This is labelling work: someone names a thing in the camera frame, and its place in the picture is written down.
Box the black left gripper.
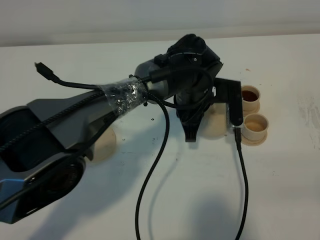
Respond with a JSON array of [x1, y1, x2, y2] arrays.
[[173, 74, 213, 143]]

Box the beige teapot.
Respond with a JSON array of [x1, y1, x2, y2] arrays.
[[201, 103, 227, 138]]

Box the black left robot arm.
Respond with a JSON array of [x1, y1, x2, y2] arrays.
[[0, 34, 222, 224]]

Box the beige teapot saucer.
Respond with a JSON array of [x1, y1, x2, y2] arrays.
[[86, 127, 117, 165]]

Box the beige far cup saucer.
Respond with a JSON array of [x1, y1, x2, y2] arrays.
[[242, 101, 261, 117]]

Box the beige cup saucer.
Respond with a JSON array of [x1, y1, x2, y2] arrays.
[[241, 133, 268, 147], [242, 101, 261, 117]]

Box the beige near cup saucer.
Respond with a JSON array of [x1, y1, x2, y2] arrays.
[[241, 133, 268, 147]]

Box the beige near teacup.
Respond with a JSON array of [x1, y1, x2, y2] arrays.
[[242, 113, 269, 141]]

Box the beige teacup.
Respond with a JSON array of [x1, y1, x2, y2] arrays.
[[241, 85, 261, 102], [242, 113, 269, 141]]

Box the beige far teacup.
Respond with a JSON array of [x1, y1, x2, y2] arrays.
[[241, 85, 261, 102]]

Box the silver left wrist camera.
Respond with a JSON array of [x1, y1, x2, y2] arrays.
[[213, 78, 244, 127]]

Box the black braided left camera cable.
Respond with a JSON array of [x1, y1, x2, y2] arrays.
[[0, 61, 250, 240]]

